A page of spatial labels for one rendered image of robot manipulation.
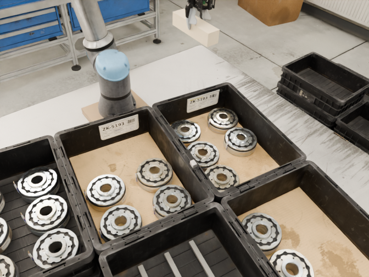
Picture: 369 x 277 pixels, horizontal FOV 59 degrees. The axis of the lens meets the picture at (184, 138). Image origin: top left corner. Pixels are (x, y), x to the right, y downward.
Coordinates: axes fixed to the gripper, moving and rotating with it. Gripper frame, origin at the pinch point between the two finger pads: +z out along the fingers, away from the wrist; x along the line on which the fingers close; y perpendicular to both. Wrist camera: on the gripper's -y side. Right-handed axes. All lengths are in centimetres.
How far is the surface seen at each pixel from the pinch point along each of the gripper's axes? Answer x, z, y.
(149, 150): -50, 12, 41
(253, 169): -29, 12, 66
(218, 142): -30, 12, 51
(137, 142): -52, 12, 36
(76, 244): -82, 8, 59
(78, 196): -77, 2, 52
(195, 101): -29.1, 4.8, 36.6
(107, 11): 26, 54, -141
